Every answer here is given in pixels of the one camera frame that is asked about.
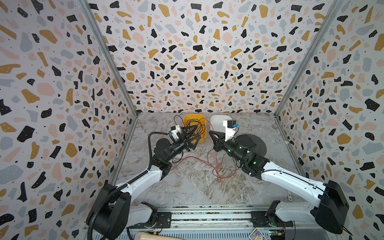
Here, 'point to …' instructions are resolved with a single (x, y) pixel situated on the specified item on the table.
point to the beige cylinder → (144, 235)
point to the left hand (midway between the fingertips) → (199, 129)
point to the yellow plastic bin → (198, 119)
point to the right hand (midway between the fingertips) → (208, 130)
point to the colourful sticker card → (257, 235)
